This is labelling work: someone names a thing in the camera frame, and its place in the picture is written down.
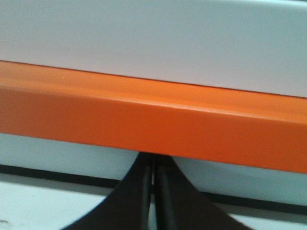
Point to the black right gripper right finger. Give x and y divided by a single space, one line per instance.
180 206

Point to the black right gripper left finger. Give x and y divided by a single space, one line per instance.
127 206

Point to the white fume hood cabinet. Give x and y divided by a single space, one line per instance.
258 45

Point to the orange sash handle bar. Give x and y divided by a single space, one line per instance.
240 127

